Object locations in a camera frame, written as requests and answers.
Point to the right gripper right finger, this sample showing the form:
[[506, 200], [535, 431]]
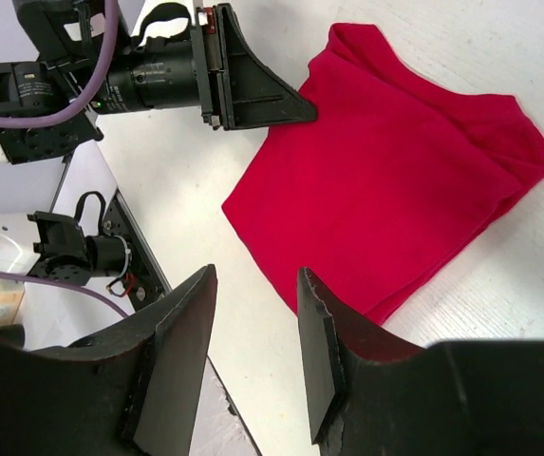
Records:
[[370, 392]]

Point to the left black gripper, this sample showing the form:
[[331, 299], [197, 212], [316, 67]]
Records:
[[89, 61]]

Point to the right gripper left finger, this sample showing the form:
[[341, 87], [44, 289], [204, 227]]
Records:
[[130, 389]]

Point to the red t shirt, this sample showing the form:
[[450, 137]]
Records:
[[394, 178]]

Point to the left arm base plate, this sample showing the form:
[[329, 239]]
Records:
[[142, 281]]

